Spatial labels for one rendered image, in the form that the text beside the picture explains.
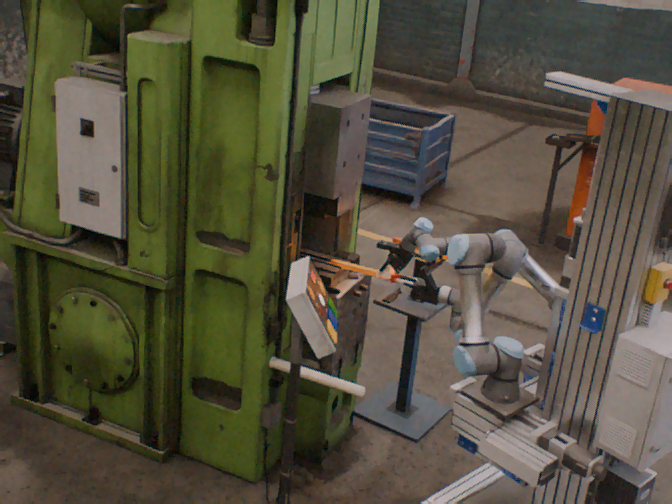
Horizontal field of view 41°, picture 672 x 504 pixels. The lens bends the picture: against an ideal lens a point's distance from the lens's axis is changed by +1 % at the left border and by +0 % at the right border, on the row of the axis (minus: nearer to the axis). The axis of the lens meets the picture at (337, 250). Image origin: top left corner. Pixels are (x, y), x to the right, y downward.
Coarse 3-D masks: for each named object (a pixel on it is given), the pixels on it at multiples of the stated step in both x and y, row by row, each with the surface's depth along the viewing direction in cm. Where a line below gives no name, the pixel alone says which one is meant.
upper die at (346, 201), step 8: (352, 192) 397; (304, 200) 393; (312, 200) 391; (320, 200) 389; (328, 200) 387; (336, 200) 386; (344, 200) 391; (352, 200) 400; (304, 208) 394; (312, 208) 392; (320, 208) 390; (328, 208) 389; (336, 208) 387; (344, 208) 394; (336, 216) 388
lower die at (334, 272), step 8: (304, 248) 425; (304, 256) 414; (320, 256) 416; (328, 256) 418; (320, 264) 410; (328, 264) 410; (336, 264) 409; (320, 272) 404; (328, 272) 405; (336, 272) 404; (344, 272) 413; (328, 280) 401; (336, 280) 406
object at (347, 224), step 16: (368, 16) 401; (368, 32) 405; (368, 48) 410; (368, 64) 416; (336, 80) 406; (352, 80) 403; (368, 80) 421; (352, 208) 441; (304, 224) 439; (320, 224) 435; (336, 224) 431; (352, 224) 448; (304, 240) 442; (320, 240) 438; (336, 240) 434; (352, 240) 453
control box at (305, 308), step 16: (304, 272) 351; (288, 288) 344; (304, 288) 337; (320, 288) 360; (304, 304) 336; (320, 304) 349; (304, 320) 338; (320, 320) 339; (320, 336) 341; (320, 352) 343
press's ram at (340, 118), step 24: (312, 96) 378; (336, 96) 382; (360, 96) 386; (312, 120) 373; (336, 120) 368; (360, 120) 385; (312, 144) 376; (336, 144) 371; (360, 144) 392; (312, 168) 380; (336, 168) 375; (360, 168) 399; (312, 192) 384; (336, 192) 381
